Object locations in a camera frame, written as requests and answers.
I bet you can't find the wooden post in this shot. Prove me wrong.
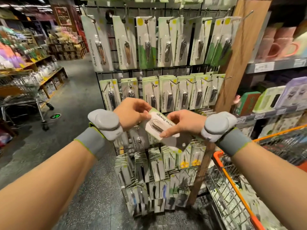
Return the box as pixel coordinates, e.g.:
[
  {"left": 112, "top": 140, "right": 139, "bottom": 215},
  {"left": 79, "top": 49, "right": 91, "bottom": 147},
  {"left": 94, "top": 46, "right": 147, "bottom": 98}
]
[{"left": 187, "top": 0, "right": 274, "bottom": 206}]

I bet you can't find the grey wrist tracker band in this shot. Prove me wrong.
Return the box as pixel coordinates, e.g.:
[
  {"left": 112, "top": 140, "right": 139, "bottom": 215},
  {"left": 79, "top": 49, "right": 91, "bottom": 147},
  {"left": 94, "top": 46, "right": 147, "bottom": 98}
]
[
  {"left": 201, "top": 111, "right": 252, "bottom": 157},
  {"left": 74, "top": 109, "right": 124, "bottom": 156}
]

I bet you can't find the person's left hand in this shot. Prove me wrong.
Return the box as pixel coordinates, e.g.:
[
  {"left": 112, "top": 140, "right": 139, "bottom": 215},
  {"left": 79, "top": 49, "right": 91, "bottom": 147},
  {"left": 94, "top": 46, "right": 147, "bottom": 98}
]
[{"left": 114, "top": 97, "right": 153, "bottom": 131}]

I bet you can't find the wooden laundry shelf unit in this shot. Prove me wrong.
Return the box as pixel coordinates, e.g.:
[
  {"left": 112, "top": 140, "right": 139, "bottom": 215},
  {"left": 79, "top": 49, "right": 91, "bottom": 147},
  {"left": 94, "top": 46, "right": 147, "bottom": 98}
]
[{"left": 21, "top": 55, "right": 69, "bottom": 100}]

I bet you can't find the person's right forearm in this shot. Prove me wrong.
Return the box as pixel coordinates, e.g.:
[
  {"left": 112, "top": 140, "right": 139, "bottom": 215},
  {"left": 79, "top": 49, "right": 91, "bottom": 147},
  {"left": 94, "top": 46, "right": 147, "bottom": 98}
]
[{"left": 230, "top": 141, "right": 307, "bottom": 230}]

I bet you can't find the person's right hand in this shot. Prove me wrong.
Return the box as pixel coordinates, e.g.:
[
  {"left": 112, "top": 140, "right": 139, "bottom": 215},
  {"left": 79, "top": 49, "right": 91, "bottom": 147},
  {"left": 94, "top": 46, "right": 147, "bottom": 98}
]
[{"left": 160, "top": 109, "right": 208, "bottom": 138}]

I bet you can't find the person's left forearm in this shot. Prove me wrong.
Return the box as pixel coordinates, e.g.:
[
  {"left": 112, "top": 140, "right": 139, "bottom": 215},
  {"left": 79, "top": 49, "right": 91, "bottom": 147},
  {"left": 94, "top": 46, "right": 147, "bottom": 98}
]
[{"left": 0, "top": 140, "right": 97, "bottom": 230}]

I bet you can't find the teal orange box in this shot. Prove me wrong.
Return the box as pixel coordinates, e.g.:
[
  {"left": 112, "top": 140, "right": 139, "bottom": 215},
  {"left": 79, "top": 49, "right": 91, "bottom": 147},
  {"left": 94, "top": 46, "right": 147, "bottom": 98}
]
[{"left": 236, "top": 91, "right": 262, "bottom": 116}]

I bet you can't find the pile of packets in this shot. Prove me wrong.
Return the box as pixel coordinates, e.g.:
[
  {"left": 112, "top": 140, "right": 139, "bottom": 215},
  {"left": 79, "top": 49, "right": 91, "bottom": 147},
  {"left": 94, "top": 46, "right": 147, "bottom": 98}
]
[{"left": 235, "top": 175, "right": 288, "bottom": 230}]

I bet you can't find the distant goods display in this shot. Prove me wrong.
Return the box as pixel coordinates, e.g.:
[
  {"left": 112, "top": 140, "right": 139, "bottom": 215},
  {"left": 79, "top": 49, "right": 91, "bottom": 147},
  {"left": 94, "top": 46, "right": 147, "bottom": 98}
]
[{"left": 48, "top": 4, "right": 89, "bottom": 61}]

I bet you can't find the pink ceramic mug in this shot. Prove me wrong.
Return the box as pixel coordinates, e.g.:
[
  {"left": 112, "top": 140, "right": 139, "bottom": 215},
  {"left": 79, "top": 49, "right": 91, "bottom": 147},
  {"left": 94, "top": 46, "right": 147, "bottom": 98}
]
[
  {"left": 256, "top": 26, "right": 279, "bottom": 63},
  {"left": 273, "top": 26, "right": 300, "bottom": 59}
]

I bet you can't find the row of pastel laundry bottles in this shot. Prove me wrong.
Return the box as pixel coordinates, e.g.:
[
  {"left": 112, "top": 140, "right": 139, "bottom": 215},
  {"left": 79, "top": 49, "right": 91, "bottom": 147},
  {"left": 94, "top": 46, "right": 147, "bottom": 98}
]
[{"left": 0, "top": 26, "right": 49, "bottom": 71}]

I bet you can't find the green white box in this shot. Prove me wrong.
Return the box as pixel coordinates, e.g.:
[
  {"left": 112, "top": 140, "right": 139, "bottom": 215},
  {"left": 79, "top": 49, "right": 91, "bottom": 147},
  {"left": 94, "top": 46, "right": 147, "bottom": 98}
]
[{"left": 253, "top": 85, "right": 286, "bottom": 113}]

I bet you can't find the orange wire shopping cart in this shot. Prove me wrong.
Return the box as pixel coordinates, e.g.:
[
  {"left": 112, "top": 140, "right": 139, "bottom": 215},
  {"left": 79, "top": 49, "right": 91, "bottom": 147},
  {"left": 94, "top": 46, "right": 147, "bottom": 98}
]
[{"left": 206, "top": 124, "right": 307, "bottom": 230}]

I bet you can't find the lavender product box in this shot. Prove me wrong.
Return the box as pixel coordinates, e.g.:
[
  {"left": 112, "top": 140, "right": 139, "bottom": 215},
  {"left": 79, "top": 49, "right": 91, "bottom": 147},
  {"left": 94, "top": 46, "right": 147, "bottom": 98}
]
[{"left": 276, "top": 76, "right": 307, "bottom": 108}]

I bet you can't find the empty silver shopping cart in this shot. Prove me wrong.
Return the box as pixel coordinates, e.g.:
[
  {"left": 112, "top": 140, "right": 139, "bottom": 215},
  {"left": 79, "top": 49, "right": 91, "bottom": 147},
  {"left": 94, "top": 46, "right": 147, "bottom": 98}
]
[{"left": 0, "top": 69, "right": 54, "bottom": 131}]

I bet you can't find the white carded nail clipper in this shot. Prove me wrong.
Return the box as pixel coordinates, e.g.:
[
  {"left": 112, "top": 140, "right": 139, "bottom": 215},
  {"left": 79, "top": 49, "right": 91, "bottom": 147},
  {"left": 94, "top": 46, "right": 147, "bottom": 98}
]
[{"left": 145, "top": 108, "right": 180, "bottom": 141}]

